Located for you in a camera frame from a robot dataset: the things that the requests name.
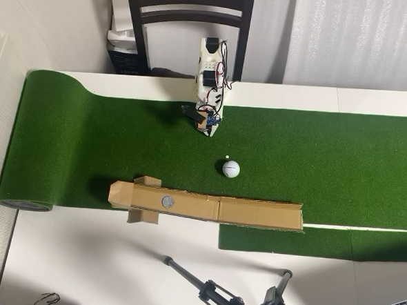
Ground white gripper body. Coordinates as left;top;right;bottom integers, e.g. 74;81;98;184
196;86;230;110

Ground white golf ball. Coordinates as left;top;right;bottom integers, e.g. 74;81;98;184
221;159;241;179

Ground blue circuit board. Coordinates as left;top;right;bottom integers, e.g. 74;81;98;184
204;112;222;127

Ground long green turf mat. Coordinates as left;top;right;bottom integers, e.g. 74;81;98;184
0;66;407;235

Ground dark blue box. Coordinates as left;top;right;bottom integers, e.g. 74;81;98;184
106;46;152;77

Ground brown cardboard ramp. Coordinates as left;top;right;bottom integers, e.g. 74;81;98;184
106;173;308;235

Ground white foam packaging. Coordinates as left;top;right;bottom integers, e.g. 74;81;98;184
98;0;144;52

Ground white curtain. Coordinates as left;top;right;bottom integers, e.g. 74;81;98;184
281;0;407;92

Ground red and black arm wires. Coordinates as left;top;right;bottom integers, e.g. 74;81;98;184
206;38;237;108

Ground thin black wire tangle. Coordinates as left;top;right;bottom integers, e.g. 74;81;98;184
24;290;61;305

